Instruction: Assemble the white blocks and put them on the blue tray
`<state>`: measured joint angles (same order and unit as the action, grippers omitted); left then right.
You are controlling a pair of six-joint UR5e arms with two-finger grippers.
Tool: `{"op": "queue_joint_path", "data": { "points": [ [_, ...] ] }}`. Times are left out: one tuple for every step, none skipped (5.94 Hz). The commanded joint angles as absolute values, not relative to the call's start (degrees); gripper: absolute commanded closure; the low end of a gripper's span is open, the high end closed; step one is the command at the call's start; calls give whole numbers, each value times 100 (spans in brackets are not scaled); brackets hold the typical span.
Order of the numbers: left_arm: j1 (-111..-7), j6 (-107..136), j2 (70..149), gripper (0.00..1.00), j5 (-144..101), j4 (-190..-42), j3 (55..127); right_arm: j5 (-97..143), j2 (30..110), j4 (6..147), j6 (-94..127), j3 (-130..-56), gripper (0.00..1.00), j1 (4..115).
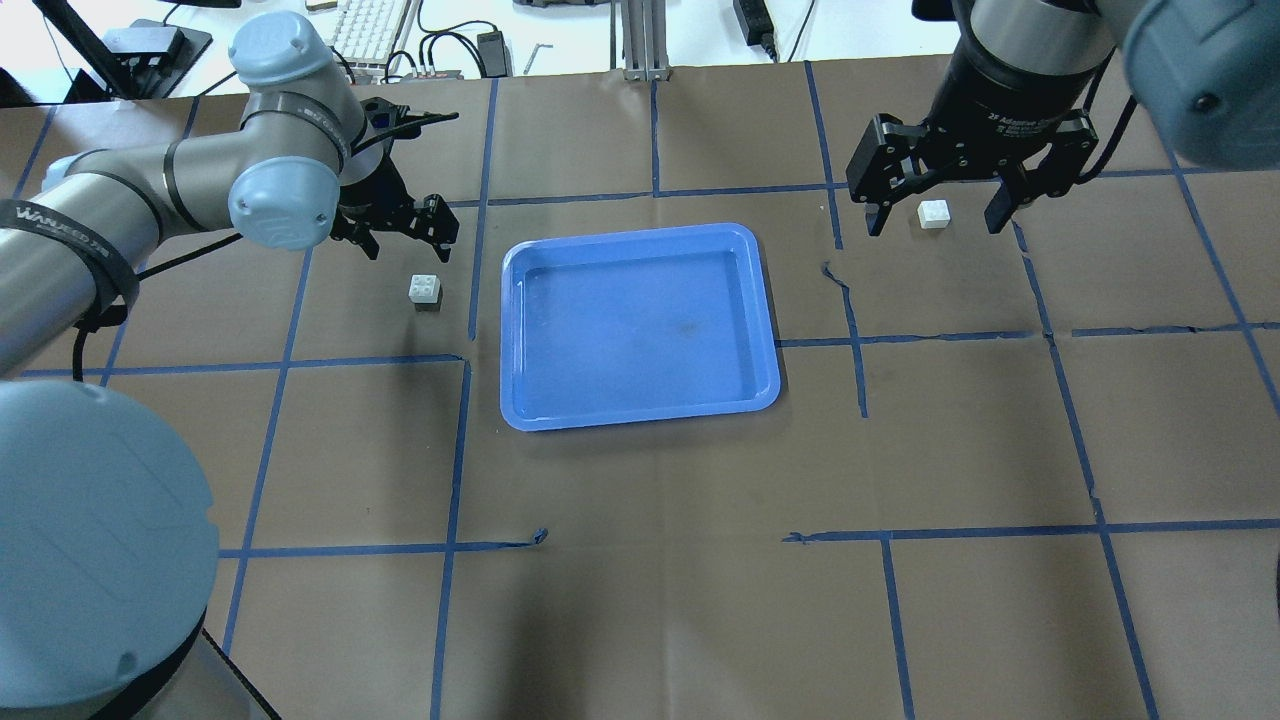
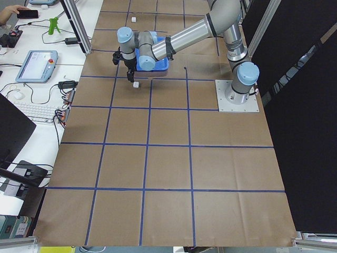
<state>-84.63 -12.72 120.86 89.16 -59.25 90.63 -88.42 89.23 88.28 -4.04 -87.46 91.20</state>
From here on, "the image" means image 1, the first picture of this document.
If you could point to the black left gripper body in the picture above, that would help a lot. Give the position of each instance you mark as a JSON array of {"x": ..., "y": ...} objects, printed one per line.
[{"x": 373, "y": 189}]

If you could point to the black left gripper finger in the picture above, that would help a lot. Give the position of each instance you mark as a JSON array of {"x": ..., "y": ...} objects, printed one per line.
[
  {"x": 432, "y": 221},
  {"x": 361, "y": 236}
]

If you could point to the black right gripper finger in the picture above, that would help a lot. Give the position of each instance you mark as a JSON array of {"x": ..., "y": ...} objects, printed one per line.
[
  {"x": 881, "y": 191},
  {"x": 1020, "y": 187}
]

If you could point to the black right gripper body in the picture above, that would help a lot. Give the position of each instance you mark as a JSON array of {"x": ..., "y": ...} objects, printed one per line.
[{"x": 1005, "y": 95}]

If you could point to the white block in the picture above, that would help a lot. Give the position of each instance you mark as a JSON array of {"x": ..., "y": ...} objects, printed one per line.
[{"x": 425, "y": 292}]

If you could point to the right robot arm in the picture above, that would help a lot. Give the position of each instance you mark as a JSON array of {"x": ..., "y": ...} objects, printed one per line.
[{"x": 1038, "y": 93}]

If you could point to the white block near right arm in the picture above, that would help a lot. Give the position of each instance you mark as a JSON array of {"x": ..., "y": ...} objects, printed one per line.
[{"x": 933, "y": 214}]

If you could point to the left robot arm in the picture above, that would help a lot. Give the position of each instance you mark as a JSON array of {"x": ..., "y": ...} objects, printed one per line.
[{"x": 109, "y": 555}]

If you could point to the blue plastic tray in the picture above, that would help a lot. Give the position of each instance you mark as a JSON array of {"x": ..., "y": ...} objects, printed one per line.
[{"x": 617, "y": 328}]

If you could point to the white keyboard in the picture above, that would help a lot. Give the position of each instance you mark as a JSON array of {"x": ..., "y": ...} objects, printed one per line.
[{"x": 366, "y": 33}]

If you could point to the black power adapter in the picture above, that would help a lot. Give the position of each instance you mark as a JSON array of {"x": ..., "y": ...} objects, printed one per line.
[{"x": 755, "y": 23}]

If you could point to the black monitor stand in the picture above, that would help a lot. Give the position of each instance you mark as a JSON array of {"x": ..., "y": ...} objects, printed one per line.
[{"x": 146, "y": 60}]

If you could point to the aluminium frame post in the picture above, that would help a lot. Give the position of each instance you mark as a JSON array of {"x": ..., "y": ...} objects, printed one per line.
[{"x": 644, "y": 40}]

